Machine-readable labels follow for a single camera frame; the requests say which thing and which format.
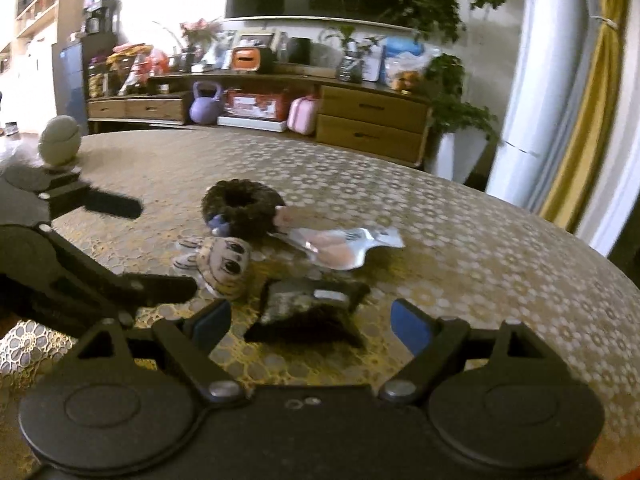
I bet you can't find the plastic bag of oranges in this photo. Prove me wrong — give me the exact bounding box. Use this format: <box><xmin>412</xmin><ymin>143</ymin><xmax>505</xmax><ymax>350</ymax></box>
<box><xmin>387</xmin><ymin>52</ymin><xmax>441</xmax><ymax>95</ymax></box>

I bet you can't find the white standing air conditioner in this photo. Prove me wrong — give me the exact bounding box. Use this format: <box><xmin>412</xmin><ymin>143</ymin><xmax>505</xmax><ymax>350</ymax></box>
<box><xmin>485</xmin><ymin>0</ymin><xmax>601</xmax><ymax>216</ymax></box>

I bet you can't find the round desktop with lace tablecloth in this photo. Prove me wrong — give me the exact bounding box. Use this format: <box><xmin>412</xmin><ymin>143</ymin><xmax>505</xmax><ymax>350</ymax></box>
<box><xmin>0</xmin><ymin>125</ymin><xmax>640</xmax><ymax>480</ymax></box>

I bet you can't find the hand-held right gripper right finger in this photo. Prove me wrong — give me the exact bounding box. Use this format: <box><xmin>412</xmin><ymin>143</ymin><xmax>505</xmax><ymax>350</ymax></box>
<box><xmin>377</xmin><ymin>298</ymin><xmax>567</xmax><ymax>405</ymax></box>

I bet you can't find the wooden television cabinet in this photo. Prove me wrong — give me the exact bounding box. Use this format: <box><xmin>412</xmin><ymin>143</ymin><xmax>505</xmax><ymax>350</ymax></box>
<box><xmin>86</xmin><ymin>71</ymin><xmax>433</xmax><ymax>168</ymax></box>

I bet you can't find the yellow curtain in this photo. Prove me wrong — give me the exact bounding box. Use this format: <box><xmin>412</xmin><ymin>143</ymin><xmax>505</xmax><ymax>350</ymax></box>
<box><xmin>537</xmin><ymin>0</ymin><xmax>633</xmax><ymax>233</ymax></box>

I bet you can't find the colourful toy pile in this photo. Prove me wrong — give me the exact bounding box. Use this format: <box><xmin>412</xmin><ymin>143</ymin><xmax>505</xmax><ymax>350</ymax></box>
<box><xmin>87</xmin><ymin>42</ymin><xmax>171</xmax><ymax>98</ymax></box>

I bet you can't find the orange radio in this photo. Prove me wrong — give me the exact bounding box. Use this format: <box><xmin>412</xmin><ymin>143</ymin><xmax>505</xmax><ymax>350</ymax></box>
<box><xmin>231</xmin><ymin>46</ymin><xmax>275</xmax><ymax>75</ymax></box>

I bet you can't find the blue white package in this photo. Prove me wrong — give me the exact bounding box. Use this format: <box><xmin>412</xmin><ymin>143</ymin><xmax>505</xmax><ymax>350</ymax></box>
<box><xmin>382</xmin><ymin>36</ymin><xmax>426</xmax><ymax>83</ymax></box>

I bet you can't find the blue cabinet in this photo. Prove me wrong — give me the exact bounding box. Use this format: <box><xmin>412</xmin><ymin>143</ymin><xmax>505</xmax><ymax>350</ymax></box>
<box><xmin>60</xmin><ymin>40</ymin><xmax>91</xmax><ymax>121</ymax></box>

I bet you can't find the small plush doll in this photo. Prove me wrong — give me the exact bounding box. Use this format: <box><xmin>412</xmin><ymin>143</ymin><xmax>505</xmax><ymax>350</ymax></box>
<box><xmin>172</xmin><ymin>236</ymin><xmax>253</xmax><ymax>302</ymax></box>

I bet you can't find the grey egg-shaped container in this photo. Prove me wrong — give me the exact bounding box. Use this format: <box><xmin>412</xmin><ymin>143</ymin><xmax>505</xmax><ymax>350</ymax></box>
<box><xmin>39</xmin><ymin>115</ymin><xmax>82</xmax><ymax>168</ymax></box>

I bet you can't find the tall potted plant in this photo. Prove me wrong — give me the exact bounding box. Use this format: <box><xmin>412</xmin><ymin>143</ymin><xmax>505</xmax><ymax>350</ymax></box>
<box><xmin>385</xmin><ymin>0</ymin><xmax>521</xmax><ymax>183</ymax></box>

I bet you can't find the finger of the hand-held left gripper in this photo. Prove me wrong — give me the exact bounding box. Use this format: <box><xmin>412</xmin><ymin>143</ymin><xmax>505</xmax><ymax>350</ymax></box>
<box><xmin>47</xmin><ymin>180</ymin><xmax>142</xmax><ymax>220</ymax></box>
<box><xmin>34</xmin><ymin>229</ymin><xmax>199</xmax><ymax>329</ymax></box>

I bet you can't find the small plant in vase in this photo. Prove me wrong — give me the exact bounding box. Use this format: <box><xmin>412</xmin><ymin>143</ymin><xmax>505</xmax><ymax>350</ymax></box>
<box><xmin>322</xmin><ymin>25</ymin><xmax>386</xmax><ymax>85</ymax></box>

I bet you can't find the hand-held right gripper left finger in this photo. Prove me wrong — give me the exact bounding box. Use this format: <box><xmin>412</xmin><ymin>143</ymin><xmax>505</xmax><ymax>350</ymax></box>
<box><xmin>74</xmin><ymin>298</ymin><xmax>247</xmax><ymax>405</ymax></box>

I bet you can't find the photo frame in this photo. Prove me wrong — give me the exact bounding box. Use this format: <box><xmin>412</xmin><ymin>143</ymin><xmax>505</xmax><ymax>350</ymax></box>
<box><xmin>235</xmin><ymin>30</ymin><xmax>278</xmax><ymax>51</ymax></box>

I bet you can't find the wooden wall shelf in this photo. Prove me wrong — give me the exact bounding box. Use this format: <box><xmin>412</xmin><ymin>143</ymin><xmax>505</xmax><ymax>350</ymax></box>
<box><xmin>0</xmin><ymin>0</ymin><xmax>66</xmax><ymax>61</ymax></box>

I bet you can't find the dark wrapper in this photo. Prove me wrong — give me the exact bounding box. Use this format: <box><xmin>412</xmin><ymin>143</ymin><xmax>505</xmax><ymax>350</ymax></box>
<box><xmin>244</xmin><ymin>277</ymin><xmax>372</xmax><ymax>350</ymax></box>

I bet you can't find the red storage box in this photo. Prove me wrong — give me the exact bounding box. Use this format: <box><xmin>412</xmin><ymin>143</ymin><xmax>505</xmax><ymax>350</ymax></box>
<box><xmin>220</xmin><ymin>89</ymin><xmax>292</xmax><ymax>122</ymax></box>

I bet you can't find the black speaker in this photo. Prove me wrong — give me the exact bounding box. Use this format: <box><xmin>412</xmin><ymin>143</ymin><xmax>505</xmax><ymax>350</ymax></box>
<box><xmin>286</xmin><ymin>36</ymin><xmax>312</xmax><ymax>65</ymax></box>

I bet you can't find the silver foil packet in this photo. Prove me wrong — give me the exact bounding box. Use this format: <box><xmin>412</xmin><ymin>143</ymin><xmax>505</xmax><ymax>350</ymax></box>
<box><xmin>269</xmin><ymin>205</ymin><xmax>406</xmax><ymax>272</ymax></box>

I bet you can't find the pink small case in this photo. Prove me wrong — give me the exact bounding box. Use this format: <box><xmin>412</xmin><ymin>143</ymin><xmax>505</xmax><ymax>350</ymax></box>
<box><xmin>287</xmin><ymin>95</ymin><xmax>321</xmax><ymax>136</ymax></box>

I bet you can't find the purple kettlebell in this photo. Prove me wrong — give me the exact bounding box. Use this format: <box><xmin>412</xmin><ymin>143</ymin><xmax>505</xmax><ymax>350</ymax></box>
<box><xmin>188</xmin><ymin>81</ymin><xmax>224</xmax><ymax>126</ymax></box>

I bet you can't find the dark shelf unit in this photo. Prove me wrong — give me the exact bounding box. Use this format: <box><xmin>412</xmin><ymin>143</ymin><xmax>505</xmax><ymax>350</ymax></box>
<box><xmin>82</xmin><ymin>0</ymin><xmax>123</xmax><ymax>96</ymax></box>

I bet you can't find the dark fuzzy scrunchie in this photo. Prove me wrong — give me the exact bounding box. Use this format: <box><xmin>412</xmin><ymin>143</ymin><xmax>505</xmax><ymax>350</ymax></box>
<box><xmin>201</xmin><ymin>180</ymin><xmax>287</xmax><ymax>239</ymax></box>

